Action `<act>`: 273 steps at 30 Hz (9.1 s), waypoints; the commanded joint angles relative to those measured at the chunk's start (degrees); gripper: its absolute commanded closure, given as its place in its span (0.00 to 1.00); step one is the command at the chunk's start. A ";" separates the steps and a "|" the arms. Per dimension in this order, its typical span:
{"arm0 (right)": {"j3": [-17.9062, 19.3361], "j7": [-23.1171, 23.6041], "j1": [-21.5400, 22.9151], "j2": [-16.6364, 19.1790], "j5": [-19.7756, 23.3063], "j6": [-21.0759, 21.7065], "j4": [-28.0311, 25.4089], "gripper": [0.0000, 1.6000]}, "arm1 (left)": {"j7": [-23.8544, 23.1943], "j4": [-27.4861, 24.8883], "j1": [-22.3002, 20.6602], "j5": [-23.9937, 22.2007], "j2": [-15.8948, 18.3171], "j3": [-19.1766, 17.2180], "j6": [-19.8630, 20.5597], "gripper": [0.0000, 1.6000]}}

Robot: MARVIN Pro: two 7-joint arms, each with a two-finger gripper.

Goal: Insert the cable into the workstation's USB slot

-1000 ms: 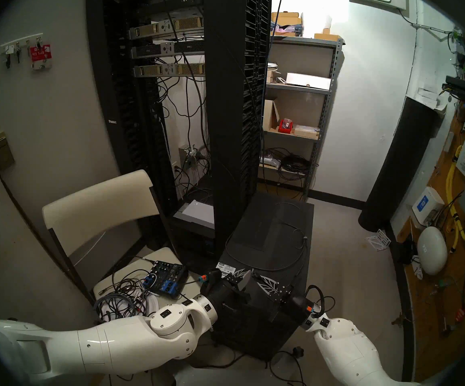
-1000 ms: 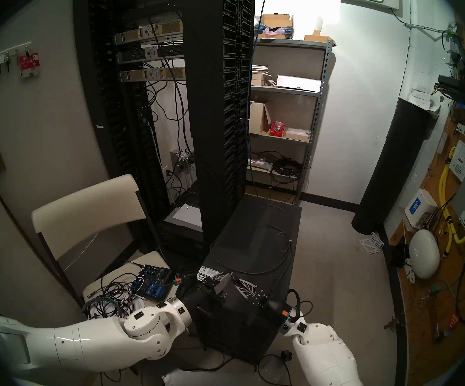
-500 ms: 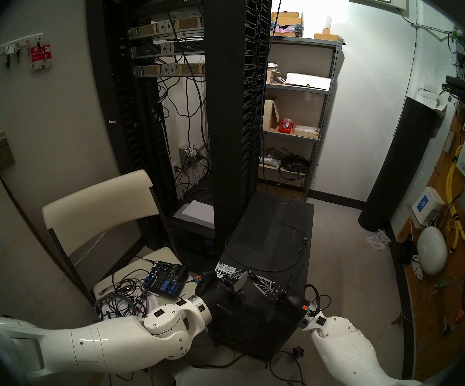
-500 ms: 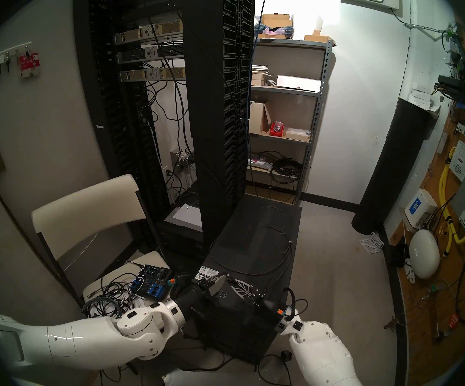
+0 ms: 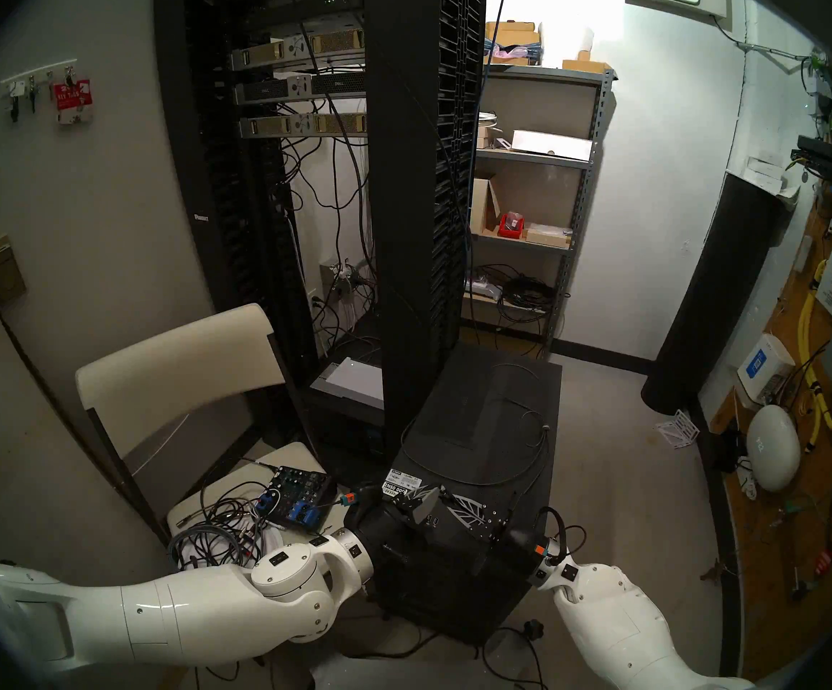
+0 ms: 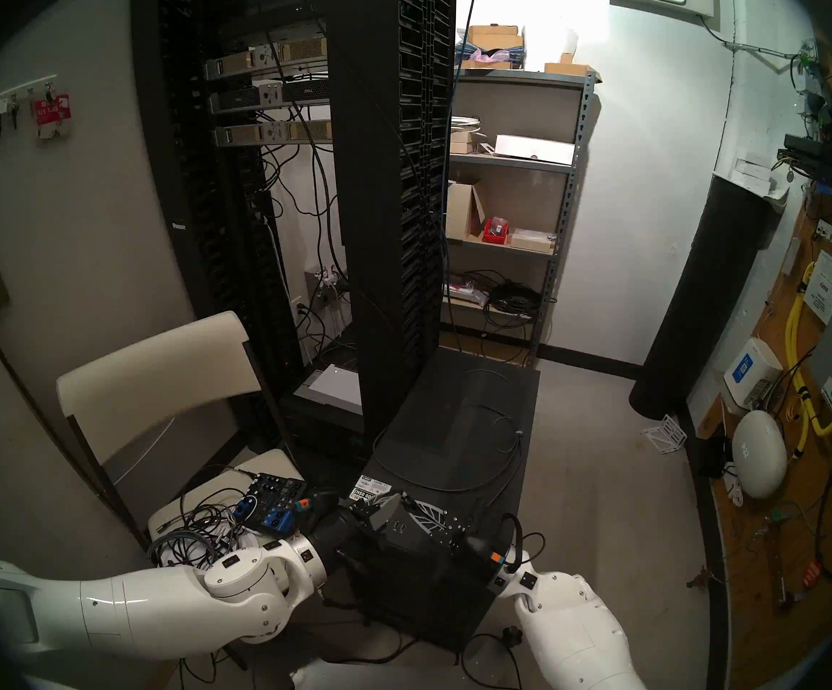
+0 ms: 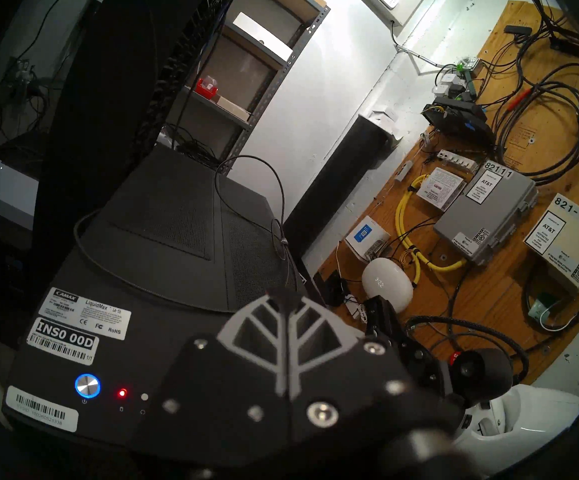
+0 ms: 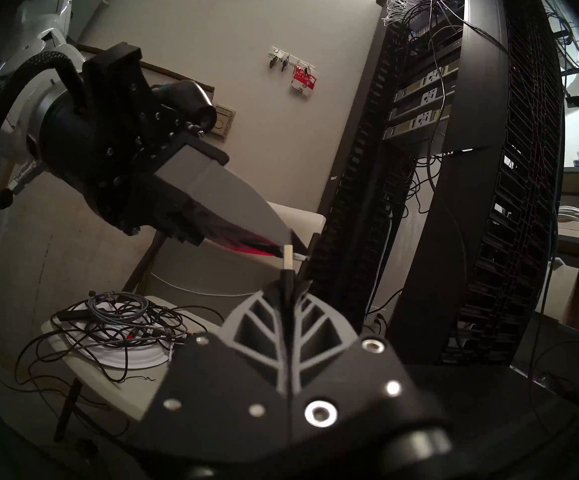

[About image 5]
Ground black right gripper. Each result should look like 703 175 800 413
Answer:
442 487 558 576

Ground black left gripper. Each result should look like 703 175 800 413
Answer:
346 482 447 554

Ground black USB cable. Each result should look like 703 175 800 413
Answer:
398 365 553 502

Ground black workstation tower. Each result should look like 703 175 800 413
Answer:
366 342 564 646

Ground black blue audio mixer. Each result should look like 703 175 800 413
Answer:
256 466 337 533

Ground white flat device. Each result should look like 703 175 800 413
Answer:
310 356 386 410

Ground grey outlet box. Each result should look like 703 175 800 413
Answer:
319 259 359 301

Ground cream folding chair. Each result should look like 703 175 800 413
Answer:
74 304 375 661

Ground flat tan box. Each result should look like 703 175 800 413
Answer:
524 223 573 249

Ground white oval router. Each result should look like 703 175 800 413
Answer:
746 405 803 492

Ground open cardboard box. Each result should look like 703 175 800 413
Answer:
470 171 503 236

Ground black server rack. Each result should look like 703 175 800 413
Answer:
153 0 488 474

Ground white modem blue label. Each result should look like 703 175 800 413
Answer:
737 333 796 407

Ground grey metal shelf unit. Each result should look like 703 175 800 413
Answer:
459 62 619 360

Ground flat white box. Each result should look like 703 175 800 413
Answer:
511 129 594 161

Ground gold faced rack server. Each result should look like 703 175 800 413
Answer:
240 112 370 139
229 29 366 71

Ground black Dell rack server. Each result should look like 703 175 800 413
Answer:
235 72 366 106

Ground small white box stack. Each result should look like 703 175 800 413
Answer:
743 148 803 202

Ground large cardboard box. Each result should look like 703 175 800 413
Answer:
486 20 543 65

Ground red key tag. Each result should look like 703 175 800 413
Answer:
53 79 95 126

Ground white key hook rack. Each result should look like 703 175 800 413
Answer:
0 67 77 96

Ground tangled black cable bundle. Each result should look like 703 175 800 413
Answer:
168 480 280 574

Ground white folded bracket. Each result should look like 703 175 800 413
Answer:
657 408 699 450

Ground coiled black cables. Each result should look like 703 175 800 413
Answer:
493 273 562 324

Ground thick yellow cable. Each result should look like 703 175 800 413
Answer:
798 259 832 454

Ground beige wall plate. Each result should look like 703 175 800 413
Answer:
0 236 28 305

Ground black network switch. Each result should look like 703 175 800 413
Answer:
791 135 832 190

